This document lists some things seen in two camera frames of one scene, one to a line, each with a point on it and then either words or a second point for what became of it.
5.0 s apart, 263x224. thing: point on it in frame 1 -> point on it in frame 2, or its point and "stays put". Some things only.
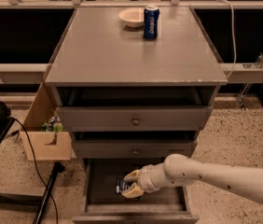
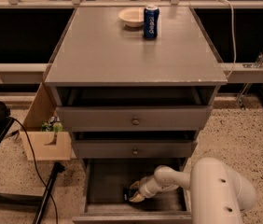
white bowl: (132, 17) stays put
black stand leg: (58, 167) stays put
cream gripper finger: (132, 176) -> (138, 183)
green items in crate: (53, 124) stays put
